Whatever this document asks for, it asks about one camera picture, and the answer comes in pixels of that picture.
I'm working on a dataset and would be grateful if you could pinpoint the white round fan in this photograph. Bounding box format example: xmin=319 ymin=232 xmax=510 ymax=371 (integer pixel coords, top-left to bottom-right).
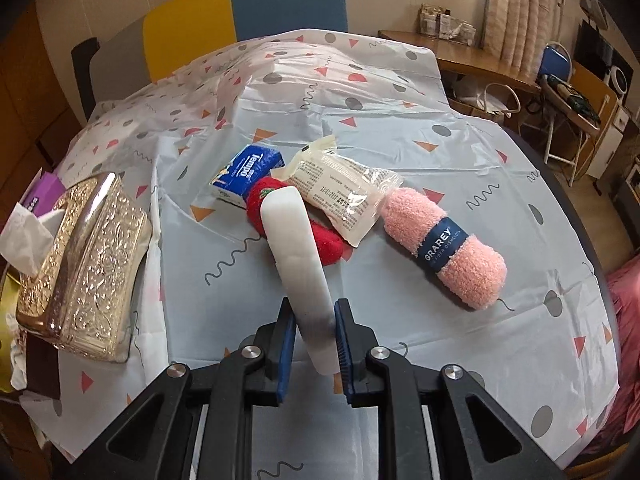
xmin=605 ymin=65 xmax=632 ymax=98

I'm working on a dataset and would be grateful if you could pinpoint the row of small packets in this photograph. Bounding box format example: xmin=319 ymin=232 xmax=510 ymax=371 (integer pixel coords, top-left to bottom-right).
xmin=417 ymin=2 xmax=478 ymax=46

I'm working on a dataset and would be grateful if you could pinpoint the beige patterned curtain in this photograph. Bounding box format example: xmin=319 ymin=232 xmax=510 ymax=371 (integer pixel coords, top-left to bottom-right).
xmin=482 ymin=0 xmax=568 ymax=76

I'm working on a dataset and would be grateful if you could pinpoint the black television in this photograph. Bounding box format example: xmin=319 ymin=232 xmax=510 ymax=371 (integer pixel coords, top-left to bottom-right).
xmin=575 ymin=25 xmax=633 ymax=78

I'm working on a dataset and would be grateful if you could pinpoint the white cabinet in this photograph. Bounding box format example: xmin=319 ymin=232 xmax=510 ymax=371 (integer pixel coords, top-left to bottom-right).
xmin=587 ymin=105 xmax=631 ymax=181

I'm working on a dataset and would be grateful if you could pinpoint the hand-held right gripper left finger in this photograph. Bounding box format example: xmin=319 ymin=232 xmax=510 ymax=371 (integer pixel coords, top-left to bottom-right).
xmin=102 ymin=300 xmax=301 ymax=480

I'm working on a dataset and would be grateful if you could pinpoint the wooden wardrobe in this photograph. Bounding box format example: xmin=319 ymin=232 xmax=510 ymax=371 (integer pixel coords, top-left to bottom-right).
xmin=0 ymin=10 xmax=76 ymax=171

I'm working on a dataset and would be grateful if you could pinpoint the grey yellow blue headboard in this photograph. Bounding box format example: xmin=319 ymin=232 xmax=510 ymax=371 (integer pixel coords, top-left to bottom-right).
xmin=87 ymin=0 xmax=349 ymax=111

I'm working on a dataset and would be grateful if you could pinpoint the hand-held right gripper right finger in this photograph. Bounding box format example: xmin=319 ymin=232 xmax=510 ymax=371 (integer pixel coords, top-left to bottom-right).
xmin=334 ymin=299 xmax=543 ymax=480

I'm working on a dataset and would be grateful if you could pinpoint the pink fluffy cloth roll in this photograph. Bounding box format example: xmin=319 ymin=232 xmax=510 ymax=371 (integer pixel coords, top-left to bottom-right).
xmin=381 ymin=187 xmax=508 ymax=311

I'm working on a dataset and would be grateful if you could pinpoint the purple tissue carton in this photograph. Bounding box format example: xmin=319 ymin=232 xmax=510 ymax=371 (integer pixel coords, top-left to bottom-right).
xmin=27 ymin=170 xmax=66 ymax=216

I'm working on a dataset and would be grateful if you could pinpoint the blue pocket tissue packet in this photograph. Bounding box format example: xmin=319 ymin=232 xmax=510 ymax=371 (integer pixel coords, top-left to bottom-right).
xmin=209 ymin=144 xmax=285 ymax=208

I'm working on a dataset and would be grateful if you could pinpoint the blue folding chair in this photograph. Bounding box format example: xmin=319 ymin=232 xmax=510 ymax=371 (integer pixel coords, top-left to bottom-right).
xmin=537 ymin=42 xmax=573 ymax=86

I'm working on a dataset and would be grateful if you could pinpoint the wooden desk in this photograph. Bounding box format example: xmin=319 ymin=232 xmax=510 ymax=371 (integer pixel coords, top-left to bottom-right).
xmin=377 ymin=30 xmax=543 ymax=111

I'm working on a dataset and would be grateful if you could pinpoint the red fluffy cloth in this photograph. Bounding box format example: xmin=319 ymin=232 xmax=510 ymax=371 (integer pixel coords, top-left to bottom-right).
xmin=245 ymin=176 xmax=346 ymax=267

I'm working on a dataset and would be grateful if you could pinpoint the white tissue sheet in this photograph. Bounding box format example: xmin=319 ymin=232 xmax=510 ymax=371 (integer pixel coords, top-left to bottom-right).
xmin=0 ymin=202 xmax=66 ymax=278

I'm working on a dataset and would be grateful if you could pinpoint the printed plastic tablecloth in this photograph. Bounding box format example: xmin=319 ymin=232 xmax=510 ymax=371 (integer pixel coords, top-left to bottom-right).
xmin=10 ymin=27 xmax=623 ymax=480

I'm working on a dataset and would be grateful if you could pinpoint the white handled bag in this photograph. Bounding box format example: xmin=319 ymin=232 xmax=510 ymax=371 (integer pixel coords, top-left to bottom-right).
xmin=467 ymin=82 xmax=518 ymax=121

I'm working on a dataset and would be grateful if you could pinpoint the clear plastic packet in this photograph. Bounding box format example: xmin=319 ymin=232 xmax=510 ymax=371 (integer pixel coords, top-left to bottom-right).
xmin=284 ymin=135 xmax=405 ymax=248

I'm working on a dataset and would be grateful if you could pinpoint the gold embossed tissue box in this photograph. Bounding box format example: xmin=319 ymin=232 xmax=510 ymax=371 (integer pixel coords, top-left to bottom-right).
xmin=15 ymin=171 xmax=153 ymax=363

